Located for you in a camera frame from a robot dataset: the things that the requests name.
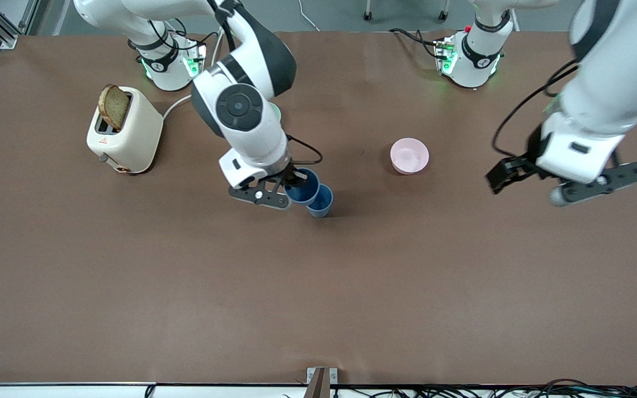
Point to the blue plastic cup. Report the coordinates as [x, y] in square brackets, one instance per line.
[323, 204]
[308, 190]

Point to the metal table edge bracket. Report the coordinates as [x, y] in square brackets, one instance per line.
[322, 378]

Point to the metal leg with black foot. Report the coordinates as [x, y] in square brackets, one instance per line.
[368, 12]
[444, 12]

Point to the green bowl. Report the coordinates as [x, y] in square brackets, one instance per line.
[276, 113]

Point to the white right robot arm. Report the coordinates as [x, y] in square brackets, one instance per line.
[241, 105]

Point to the pink bowl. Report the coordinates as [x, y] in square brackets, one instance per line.
[410, 156]

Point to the cream white toaster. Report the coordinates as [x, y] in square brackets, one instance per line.
[136, 138]

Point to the brown bread slice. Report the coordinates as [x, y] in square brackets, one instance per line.
[114, 108]

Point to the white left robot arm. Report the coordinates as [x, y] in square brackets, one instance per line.
[611, 66]

